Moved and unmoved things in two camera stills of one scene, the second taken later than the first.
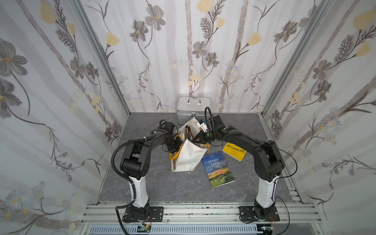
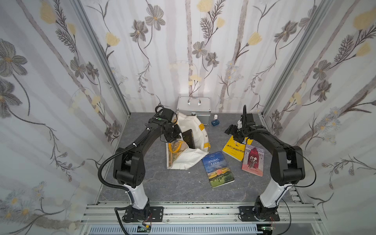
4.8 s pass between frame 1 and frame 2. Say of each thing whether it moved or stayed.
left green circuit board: stayed
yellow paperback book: stayed
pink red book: moved
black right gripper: moved
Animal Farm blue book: stayed
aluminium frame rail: stayed
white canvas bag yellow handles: moved
